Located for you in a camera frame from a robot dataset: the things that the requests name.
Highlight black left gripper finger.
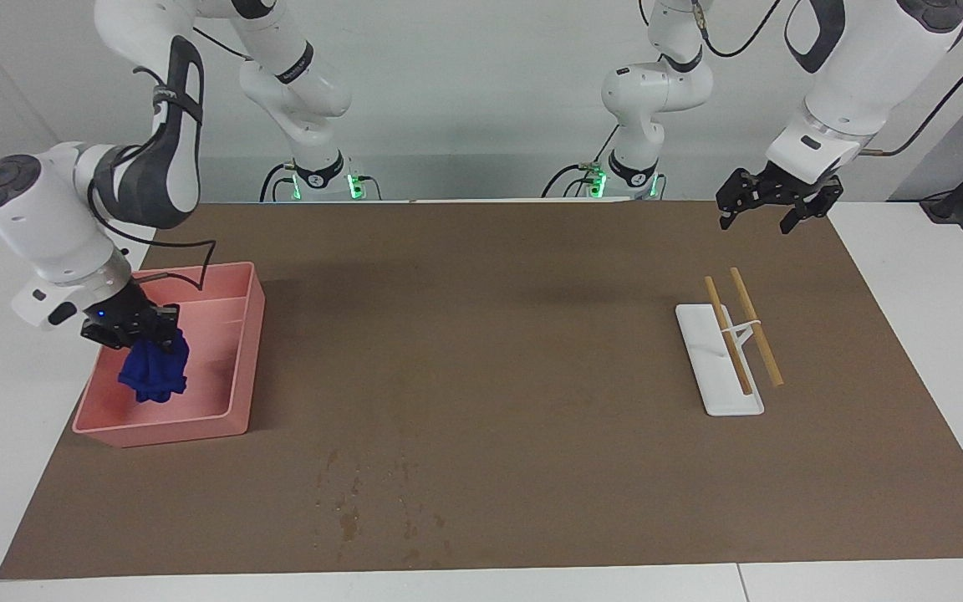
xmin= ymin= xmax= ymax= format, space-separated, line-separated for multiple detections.
xmin=716 ymin=170 xmax=768 ymax=230
xmin=781 ymin=176 xmax=844 ymax=235

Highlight blue towel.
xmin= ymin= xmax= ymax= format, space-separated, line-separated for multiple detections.
xmin=118 ymin=330 xmax=191 ymax=404

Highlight white towel rack base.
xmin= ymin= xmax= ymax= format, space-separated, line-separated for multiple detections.
xmin=675 ymin=303 xmax=765 ymax=417

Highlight pink plastic bin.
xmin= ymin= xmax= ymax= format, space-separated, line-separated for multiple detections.
xmin=72 ymin=261 xmax=267 ymax=449

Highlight grey partition panel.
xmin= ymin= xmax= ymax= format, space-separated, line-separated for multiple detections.
xmin=891 ymin=59 xmax=963 ymax=202

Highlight wooden rack rod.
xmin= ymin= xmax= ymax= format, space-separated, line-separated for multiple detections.
xmin=704 ymin=276 xmax=757 ymax=396
xmin=730 ymin=267 xmax=785 ymax=390

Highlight brown table mat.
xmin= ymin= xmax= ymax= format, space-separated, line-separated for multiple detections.
xmin=0 ymin=199 xmax=963 ymax=580

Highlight black right arm base cable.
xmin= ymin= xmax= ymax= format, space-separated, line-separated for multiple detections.
xmin=260 ymin=163 xmax=294 ymax=202

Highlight black arm base cable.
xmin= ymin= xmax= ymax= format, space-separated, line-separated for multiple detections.
xmin=542 ymin=125 xmax=620 ymax=199
xmin=260 ymin=163 xmax=294 ymax=202

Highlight black left arm base cable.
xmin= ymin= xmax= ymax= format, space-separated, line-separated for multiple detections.
xmin=542 ymin=125 xmax=620 ymax=199

